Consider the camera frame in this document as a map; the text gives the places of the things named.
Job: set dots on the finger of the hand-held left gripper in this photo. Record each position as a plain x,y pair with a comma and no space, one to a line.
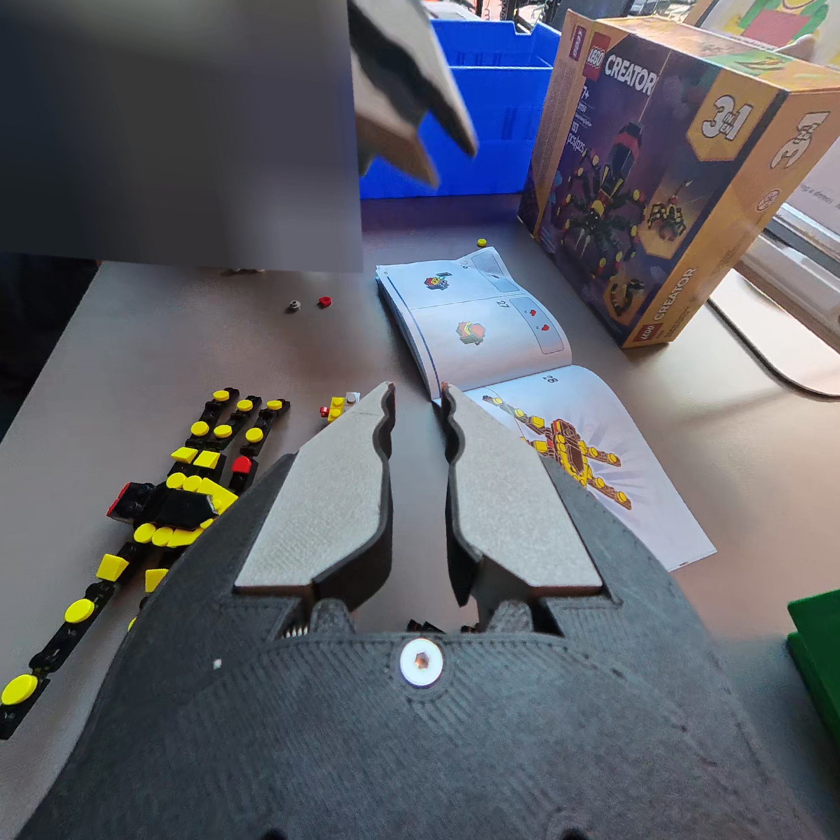
387,131
410,52

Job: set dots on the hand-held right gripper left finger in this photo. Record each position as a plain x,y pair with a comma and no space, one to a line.
328,499

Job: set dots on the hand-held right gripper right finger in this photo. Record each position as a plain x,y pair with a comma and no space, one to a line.
518,518

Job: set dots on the blue plastic bin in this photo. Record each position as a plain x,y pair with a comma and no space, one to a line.
499,98

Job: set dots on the small yellow red lego assembly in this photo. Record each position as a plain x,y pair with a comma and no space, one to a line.
338,408

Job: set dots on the black yellow lego spider model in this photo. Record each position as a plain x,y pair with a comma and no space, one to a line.
177,505

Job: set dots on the open lego instruction booklet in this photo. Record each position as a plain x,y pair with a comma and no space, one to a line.
472,315

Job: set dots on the yellow lego set box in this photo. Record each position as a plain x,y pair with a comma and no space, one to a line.
656,197

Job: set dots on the white flat stand base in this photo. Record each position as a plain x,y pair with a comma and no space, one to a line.
774,341

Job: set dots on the large green plastic bin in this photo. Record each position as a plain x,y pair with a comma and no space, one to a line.
817,649

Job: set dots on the printed instruction poster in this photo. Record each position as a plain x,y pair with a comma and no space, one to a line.
774,26

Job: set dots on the white text sheet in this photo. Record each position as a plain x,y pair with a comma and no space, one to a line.
820,190

